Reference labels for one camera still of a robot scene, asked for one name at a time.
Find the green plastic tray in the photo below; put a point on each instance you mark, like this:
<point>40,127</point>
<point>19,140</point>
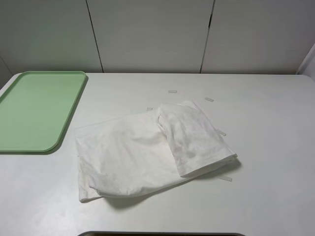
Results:
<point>36,109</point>

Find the clear tape strip lower right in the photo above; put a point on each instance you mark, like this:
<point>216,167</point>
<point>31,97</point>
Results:
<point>226,178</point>

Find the white short sleeve shirt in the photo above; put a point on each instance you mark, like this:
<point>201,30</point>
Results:
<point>144,153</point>

